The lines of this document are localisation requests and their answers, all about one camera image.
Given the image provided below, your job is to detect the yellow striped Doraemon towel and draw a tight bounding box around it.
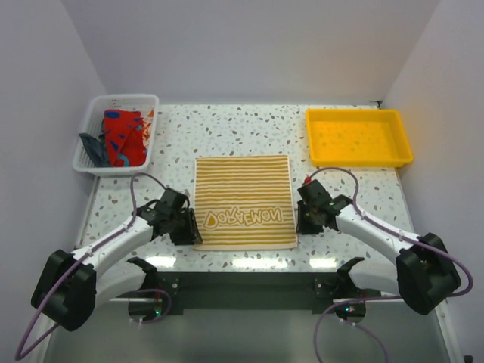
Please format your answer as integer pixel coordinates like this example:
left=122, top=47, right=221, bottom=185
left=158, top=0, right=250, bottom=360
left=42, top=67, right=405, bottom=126
left=194, top=155, right=298, bottom=251

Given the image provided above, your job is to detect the dark grey towel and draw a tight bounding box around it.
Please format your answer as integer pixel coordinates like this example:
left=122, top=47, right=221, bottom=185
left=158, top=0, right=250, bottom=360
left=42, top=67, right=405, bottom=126
left=79, top=133, right=111, bottom=168

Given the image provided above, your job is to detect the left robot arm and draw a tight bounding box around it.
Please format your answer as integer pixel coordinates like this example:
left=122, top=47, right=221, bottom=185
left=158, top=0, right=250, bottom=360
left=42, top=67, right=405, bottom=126
left=31, top=188, right=202, bottom=331

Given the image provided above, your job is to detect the white plastic laundry basket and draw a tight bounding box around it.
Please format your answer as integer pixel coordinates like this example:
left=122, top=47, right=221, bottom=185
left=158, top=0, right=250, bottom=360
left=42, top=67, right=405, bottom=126
left=73, top=94, right=160, bottom=177

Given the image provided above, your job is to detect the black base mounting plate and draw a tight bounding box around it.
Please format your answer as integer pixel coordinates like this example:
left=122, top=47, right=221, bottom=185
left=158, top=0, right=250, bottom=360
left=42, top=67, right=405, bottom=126
left=128, top=256, right=381, bottom=317

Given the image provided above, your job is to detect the red patterned towel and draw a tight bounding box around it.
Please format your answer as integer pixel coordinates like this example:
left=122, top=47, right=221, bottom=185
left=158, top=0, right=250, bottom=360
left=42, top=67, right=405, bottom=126
left=104, top=109, right=147, bottom=167

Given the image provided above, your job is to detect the yellow plastic tray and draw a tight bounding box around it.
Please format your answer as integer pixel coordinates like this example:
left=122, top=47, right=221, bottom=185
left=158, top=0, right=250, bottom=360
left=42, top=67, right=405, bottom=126
left=306, top=109, right=414, bottom=168

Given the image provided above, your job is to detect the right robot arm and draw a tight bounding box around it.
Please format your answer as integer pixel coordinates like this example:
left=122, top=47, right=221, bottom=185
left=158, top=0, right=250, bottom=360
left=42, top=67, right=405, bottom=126
left=297, top=180, right=461, bottom=315

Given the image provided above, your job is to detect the orange white patterned cloth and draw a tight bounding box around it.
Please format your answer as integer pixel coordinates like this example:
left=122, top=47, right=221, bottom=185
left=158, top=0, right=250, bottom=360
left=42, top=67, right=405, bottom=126
left=141, top=108, right=155, bottom=148

